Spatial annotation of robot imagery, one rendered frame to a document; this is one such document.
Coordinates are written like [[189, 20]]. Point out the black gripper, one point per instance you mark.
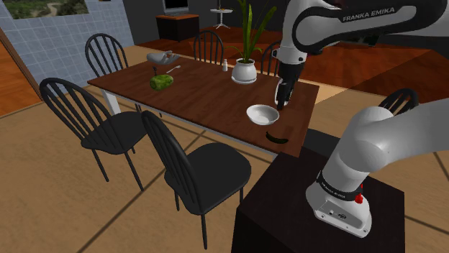
[[289, 73]]

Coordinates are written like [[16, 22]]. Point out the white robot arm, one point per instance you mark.
[[372, 140]]

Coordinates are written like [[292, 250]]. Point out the white bowl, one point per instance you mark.
[[262, 115]]

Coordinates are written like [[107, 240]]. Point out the black spindle-back chair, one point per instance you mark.
[[112, 135], [195, 45], [403, 96], [92, 45], [263, 61], [210, 175]]

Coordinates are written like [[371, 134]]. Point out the white potted green plant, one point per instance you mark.
[[244, 72]]

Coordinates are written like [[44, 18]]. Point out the dark banana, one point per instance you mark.
[[275, 138]]

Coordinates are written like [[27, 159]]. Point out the small white shaker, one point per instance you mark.
[[225, 66]]

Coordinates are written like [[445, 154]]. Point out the brown wooden dining table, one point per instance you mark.
[[210, 94]]

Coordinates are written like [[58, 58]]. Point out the white round side table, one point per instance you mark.
[[221, 12]]

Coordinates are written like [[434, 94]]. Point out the silver spoon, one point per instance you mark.
[[172, 69]]

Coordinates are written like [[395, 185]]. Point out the dark robot stand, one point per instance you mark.
[[280, 210]]

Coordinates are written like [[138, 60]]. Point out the green melon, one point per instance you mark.
[[162, 82]]

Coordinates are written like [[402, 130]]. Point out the dark cabinet with screen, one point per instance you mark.
[[177, 28]]

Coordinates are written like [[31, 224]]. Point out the landscape wall picture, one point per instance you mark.
[[42, 7]]

